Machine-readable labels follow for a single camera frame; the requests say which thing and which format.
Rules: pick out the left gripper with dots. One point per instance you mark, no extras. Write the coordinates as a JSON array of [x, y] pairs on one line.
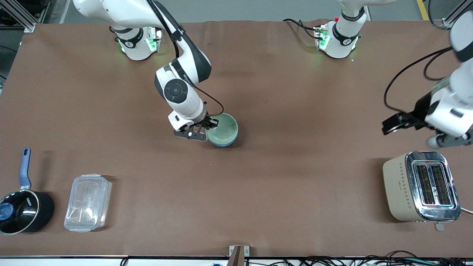
[[419, 111]]

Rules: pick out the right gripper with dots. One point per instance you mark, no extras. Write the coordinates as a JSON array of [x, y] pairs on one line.
[[207, 120]]

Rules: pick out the blue bowl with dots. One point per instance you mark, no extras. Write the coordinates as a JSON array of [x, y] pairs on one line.
[[223, 145]]

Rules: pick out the green bowl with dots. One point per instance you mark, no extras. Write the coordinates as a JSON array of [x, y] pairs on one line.
[[226, 127]]

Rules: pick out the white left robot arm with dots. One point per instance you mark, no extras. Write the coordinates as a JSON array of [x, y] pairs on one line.
[[343, 40]]

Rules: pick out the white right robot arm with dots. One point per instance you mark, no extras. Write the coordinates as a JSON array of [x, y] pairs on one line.
[[177, 90]]

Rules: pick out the brown table mat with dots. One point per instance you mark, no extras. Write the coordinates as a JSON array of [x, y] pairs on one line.
[[236, 184]]

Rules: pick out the beige chrome toaster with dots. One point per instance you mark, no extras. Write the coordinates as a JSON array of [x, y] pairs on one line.
[[402, 188]]

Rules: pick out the clear plastic food container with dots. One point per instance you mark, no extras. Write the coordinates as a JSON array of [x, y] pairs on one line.
[[88, 202]]

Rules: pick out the glass lid blue knob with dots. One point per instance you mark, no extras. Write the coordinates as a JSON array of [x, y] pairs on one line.
[[20, 212]]

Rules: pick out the aluminium frame profile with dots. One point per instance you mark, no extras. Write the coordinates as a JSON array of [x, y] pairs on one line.
[[451, 18], [22, 16]]

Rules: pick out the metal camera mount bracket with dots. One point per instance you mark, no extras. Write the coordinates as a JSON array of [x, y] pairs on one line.
[[238, 253]]

